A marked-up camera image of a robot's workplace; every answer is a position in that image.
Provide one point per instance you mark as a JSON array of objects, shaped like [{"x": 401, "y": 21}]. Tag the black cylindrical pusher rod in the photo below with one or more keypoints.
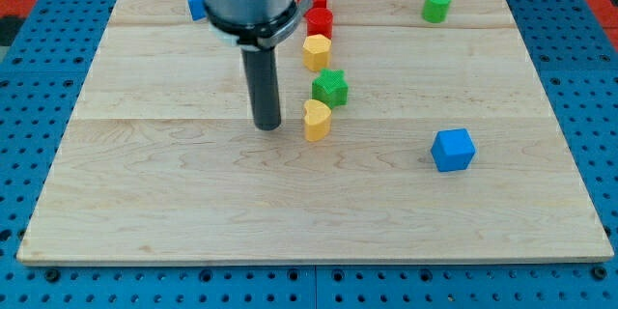
[{"x": 262, "y": 82}]

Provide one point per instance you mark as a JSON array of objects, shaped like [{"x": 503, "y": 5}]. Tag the black clamp ring mount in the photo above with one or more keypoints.
[{"x": 262, "y": 36}]

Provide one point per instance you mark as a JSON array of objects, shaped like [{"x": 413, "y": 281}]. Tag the blue cube block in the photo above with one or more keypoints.
[{"x": 452, "y": 150}]

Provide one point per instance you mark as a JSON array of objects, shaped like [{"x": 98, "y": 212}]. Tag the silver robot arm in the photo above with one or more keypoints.
[{"x": 248, "y": 11}]

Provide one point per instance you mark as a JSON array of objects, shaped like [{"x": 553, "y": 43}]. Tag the blue block behind arm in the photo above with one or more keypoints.
[{"x": 197, "y": 9}]

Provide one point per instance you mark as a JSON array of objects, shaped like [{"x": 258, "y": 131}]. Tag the yellow heart block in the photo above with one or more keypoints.
[{"x": 316, "y": 119}]

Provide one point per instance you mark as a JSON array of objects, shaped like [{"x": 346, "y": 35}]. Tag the yellow hexagon block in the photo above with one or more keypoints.
[{"x": 316, "y": 52}]

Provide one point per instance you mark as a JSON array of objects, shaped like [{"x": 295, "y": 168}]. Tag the red cylinder block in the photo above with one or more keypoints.
[{"x": 319, "y": 21}]

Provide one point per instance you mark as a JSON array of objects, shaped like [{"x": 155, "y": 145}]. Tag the green star block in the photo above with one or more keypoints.
[{"x": 331, "y": 88}]

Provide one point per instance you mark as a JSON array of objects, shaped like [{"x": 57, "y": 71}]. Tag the wooden board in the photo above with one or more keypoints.
[{"x": 161, "y": 165}]

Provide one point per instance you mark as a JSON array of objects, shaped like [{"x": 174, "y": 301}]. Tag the green cylinder block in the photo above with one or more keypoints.
[{"x": 435, "y": 11}]

